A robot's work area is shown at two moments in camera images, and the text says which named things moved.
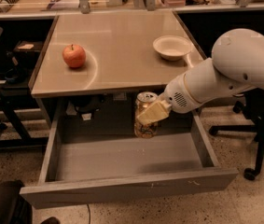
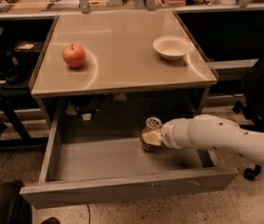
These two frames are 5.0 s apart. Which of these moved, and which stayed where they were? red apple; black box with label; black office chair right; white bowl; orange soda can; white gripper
Moved: white gripper; orange soda can
Stayed: red apple; black office chair right; white bowl; black box with label
